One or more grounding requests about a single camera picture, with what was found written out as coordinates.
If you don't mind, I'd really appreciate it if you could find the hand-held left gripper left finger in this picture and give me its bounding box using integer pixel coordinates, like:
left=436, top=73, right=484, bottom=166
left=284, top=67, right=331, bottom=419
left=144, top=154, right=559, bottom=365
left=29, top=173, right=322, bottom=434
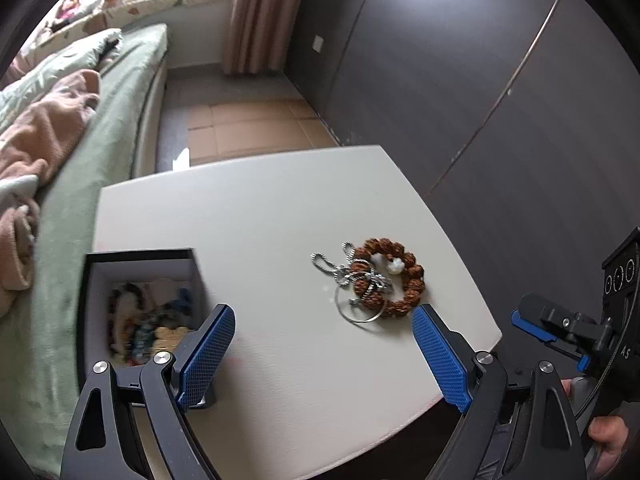
left=60, top=303, right=236, bottom=480

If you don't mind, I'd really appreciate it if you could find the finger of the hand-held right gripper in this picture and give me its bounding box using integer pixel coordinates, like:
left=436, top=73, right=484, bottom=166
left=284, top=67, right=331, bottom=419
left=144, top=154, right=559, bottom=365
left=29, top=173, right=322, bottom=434
left=510, top=294, right=615, bottom=348
left=545, top=339, right=592, bottom=374

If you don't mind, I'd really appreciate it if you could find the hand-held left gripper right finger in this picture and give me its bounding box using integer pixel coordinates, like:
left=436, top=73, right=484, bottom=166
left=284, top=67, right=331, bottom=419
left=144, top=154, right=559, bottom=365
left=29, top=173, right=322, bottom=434
left=411, top=304, right=588, bottom=480

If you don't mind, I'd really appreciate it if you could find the cream petal bead bracelet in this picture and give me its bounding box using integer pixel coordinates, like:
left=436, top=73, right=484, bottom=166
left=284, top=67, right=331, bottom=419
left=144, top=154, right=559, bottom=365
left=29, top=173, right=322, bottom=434
left=151, top=325, right=195, bottom=355

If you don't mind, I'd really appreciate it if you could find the blue bead bracelet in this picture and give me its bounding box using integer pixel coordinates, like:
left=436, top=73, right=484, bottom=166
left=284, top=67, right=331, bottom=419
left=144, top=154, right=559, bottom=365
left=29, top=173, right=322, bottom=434
left=165, top=287, right=197, bottom=320

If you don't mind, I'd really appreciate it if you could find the brown seed bead bracelet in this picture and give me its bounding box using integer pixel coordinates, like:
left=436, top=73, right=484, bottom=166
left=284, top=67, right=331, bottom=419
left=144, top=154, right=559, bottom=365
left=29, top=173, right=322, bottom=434
left=348, top=237, right=427, bottom=319

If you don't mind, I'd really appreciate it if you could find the dark bead bracelet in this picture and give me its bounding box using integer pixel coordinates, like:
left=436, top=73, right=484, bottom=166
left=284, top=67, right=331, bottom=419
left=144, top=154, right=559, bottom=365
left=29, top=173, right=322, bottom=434
left=106, top=282, right=151, bottom=353

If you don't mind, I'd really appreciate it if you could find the silver bangle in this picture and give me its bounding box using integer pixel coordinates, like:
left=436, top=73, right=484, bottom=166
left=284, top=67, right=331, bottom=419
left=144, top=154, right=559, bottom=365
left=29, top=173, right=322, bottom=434
left=333, top=271, right=387, bottom=324

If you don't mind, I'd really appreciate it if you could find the black square gift box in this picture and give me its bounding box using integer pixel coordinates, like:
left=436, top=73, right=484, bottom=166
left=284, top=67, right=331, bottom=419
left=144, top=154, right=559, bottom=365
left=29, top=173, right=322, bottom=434
left=75, top=247, right=221, bottom=411

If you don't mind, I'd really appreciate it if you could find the silver chain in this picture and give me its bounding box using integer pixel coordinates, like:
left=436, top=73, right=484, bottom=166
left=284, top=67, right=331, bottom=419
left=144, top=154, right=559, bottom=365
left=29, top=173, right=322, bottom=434
left=311, top=241, right=392, bottom=307

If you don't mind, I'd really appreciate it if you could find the person's right hand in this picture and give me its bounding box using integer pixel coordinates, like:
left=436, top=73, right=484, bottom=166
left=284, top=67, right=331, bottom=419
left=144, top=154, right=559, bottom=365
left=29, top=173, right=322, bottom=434
left=560, top=379, right=633, bottom=478

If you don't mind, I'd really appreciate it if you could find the green bed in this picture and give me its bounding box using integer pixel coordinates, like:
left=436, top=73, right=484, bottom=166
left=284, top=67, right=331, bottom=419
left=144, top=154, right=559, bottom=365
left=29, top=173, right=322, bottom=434
left=0, top=22, right=169, bottom=466

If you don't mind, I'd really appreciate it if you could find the flat cardboard sheet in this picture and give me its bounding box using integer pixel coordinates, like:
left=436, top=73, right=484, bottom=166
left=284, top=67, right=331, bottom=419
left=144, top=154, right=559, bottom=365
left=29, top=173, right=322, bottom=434
left=186, top=99, right=342, bottom=167

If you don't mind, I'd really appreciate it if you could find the pink fleece blanket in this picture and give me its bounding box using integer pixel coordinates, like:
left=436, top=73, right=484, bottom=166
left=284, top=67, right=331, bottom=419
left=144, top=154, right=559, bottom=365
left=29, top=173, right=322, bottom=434
left=0, top=68, right=102, bottom=317

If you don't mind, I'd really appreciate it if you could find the pale green duvet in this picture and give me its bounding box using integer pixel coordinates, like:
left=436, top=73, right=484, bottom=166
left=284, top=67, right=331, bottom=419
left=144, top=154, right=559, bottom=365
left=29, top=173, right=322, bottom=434
left=0, top=28, right=124, bottom=133

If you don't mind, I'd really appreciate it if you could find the pink curtain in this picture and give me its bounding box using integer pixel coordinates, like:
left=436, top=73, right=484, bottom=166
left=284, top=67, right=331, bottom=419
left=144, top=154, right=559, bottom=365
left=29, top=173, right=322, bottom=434
left=221, top=0, right=317, bottom=77

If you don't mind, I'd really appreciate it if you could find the leaf print window seat cushion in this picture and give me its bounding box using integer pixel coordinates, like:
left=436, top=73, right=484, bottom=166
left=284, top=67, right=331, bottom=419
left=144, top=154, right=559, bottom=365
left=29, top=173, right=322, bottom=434
left=29, top=0, right=237, bottom=50

